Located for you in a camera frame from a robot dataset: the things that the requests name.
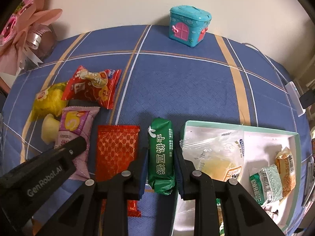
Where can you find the clear wrapped bread bun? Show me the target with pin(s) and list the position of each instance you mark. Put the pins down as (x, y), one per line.
(219, 153)

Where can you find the dark green biscuit packet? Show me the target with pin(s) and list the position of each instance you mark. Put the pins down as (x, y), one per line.
(160, 164)

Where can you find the blue plaid tablecloth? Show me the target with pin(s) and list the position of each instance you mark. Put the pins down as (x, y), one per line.
(160, 78)

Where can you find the purple pink snack packet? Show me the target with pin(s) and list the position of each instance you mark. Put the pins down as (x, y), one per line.
(77, 121)

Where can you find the cluttered side items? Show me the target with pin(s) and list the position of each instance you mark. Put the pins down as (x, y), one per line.
(309, 184)

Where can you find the red snack packet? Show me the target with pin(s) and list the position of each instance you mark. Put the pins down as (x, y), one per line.
(98, 87)

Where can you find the yellow snack packet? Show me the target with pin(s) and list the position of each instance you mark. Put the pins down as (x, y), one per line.
(49, 101)

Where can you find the light green printed snack packet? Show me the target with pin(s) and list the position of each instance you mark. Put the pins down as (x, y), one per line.
(266, 185)

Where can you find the tan wrapped cake packet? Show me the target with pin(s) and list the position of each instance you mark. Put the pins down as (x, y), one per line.
(286, 169)

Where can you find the black plug adapter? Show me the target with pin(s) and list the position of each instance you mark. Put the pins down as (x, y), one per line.
(307, 99)

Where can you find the teal house-shaped tin box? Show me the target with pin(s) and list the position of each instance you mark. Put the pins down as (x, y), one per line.
(188, 24)

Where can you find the white power strip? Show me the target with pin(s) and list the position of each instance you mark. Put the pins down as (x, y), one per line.
(295, 96)

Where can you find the white tray with green rim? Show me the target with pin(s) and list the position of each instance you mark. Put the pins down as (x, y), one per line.
(261, 148)

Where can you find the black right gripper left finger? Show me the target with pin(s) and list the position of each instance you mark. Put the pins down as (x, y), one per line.
(104, 204)

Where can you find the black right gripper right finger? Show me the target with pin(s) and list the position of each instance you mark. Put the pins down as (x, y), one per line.
(242, 215)

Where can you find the pale yellow jelly cup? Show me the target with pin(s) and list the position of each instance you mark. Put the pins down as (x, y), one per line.
(50, 128)

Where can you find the pink flower bouquet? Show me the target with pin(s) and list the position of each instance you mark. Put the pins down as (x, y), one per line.
(14, 43)

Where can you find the orange red patterned packet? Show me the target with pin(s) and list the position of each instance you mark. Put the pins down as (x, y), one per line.
(117, 147)

